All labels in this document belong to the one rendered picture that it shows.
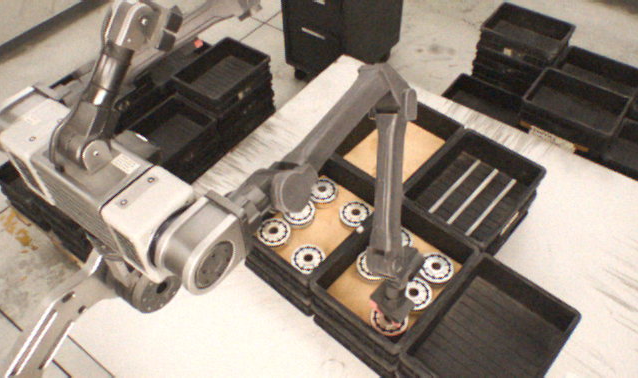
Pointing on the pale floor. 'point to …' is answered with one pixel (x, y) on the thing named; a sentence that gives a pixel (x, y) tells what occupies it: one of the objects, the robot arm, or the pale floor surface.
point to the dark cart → (338, 32)
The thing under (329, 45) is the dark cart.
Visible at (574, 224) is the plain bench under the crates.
